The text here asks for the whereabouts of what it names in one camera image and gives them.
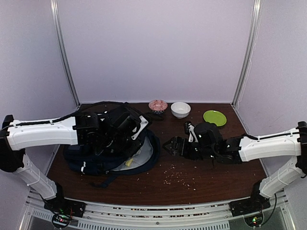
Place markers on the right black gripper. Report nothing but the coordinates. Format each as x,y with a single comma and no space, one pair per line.
176,141

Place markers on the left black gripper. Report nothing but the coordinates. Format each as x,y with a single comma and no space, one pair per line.
131,150

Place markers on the navy blue student backpack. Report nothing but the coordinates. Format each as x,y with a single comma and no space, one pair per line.
145,150

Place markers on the yellow highlighter marker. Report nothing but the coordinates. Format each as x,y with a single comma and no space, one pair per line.
129,162

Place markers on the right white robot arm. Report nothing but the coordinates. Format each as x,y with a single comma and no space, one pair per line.
291,143

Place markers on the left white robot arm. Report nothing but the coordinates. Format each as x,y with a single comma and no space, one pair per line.
16,136

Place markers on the white ceramic bowl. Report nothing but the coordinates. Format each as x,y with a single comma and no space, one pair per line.
180,109

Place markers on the red patterned small bowl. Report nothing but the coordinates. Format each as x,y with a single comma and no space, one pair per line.
157,106

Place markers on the green plate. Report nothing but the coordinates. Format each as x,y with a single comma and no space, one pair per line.
215,117

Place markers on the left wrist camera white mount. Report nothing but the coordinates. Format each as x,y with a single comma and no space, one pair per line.
139,127

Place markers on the front aluminium rail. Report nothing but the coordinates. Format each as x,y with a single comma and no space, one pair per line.
206,216

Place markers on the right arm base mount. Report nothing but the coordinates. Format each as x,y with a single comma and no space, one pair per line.
251,209

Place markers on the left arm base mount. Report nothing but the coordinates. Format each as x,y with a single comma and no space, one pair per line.
63,213

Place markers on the left aluminium frame post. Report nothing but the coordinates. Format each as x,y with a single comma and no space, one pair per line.
62,49

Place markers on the aluminium frame post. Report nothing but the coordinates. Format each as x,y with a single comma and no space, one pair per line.
253,32
62,49

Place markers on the right aluminium frame post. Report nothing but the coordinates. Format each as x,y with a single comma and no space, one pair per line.
253,32

